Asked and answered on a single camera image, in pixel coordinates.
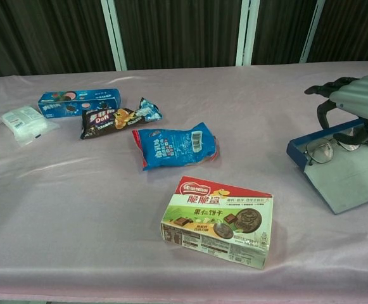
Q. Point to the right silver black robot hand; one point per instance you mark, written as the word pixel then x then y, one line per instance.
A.
pixel 364 95

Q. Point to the thin-framed black eyeglasses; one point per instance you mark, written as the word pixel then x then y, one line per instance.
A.
pixel 320 152

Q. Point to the blue glasses case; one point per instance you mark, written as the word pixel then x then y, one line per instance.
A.
pixel 354 183

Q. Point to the green red biscuit box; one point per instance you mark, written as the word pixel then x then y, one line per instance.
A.
pixel 215 221

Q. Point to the dark ribbed white-framed partition panel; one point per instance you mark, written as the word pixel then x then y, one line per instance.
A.
pixel 278 28
pixel 44 31
pixel 177 31
pixel 351 28

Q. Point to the blue cookie snack bag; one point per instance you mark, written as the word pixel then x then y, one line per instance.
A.
pixel 171 145

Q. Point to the small blue white snack packet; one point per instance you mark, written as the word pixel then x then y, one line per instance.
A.
pixel 150 111

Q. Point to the black chips snack bag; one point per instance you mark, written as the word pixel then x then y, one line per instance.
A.
pixel 101 123

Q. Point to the long blue cookie box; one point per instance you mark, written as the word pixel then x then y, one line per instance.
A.
pixel 76 98

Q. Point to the pink tablecloth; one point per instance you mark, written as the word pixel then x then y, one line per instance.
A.
pixel 76 206

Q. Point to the clear white plastic packet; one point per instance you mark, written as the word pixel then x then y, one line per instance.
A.
pixel 25 123

